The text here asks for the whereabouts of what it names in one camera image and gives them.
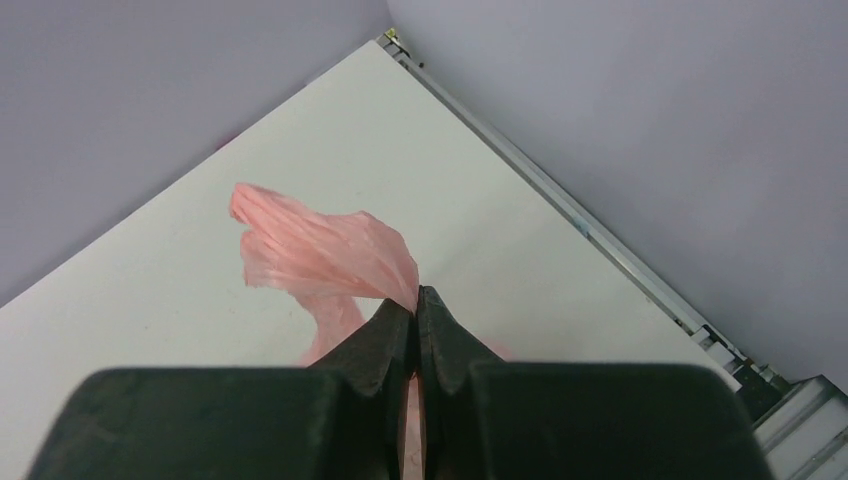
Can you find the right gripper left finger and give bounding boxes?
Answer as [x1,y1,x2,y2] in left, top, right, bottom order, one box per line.
[28,300,413,479]

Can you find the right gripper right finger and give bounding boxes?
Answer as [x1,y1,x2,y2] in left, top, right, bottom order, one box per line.
[416,286,772,479]

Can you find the pink plastic bag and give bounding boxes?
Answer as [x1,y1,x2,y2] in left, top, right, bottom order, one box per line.
[229,183,503,479]

